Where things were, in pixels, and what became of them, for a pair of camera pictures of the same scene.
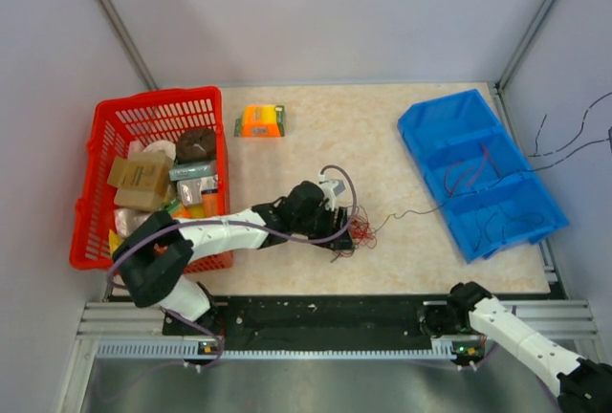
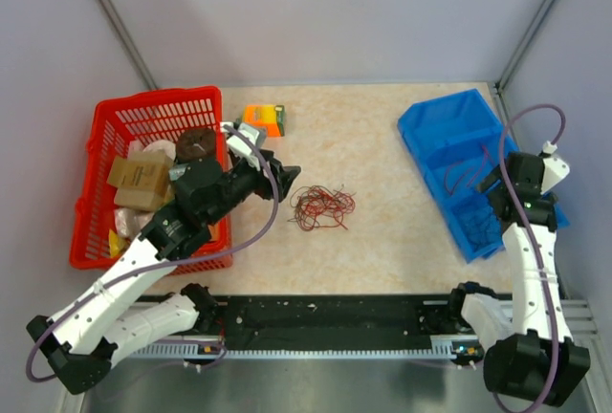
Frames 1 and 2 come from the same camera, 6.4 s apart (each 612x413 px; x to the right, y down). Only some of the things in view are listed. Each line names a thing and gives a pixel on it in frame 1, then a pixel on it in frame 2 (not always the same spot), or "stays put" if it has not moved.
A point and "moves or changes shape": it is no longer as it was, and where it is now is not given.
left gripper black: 339,222 -> 285,176
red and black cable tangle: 361,231 moves or changes shape
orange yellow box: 259,120 stays put
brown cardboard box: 141,180 stays put
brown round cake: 196,145 stays put
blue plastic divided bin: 489,196 stays put
